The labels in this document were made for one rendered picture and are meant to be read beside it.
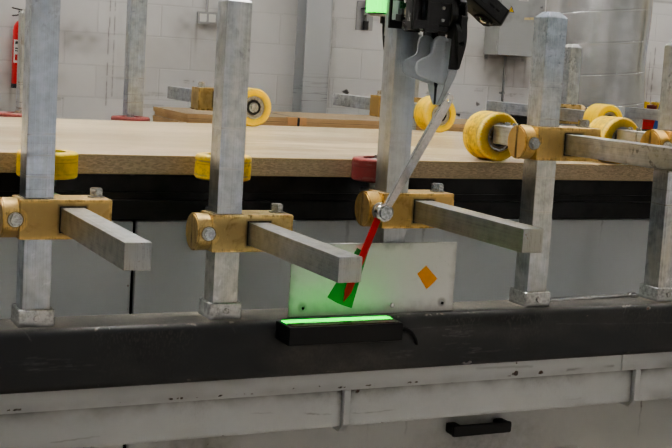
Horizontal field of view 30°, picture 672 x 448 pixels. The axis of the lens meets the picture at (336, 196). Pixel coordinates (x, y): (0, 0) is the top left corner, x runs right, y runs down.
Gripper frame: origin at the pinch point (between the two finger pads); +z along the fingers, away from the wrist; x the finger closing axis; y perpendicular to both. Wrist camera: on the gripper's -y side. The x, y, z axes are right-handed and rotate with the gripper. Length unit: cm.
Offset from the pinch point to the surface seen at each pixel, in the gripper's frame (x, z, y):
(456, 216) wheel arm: 6.0, 15.7, 0.0
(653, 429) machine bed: -31, 61, -70
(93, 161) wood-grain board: -23.6, 12.3, 41.1
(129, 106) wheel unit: -115, 9, 9
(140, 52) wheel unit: -115, -3, 7
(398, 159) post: -6.0, 9.4, 2.7
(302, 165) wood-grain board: -23.6, 12.2, 9.2
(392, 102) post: -6.0, 1.5, 4.2
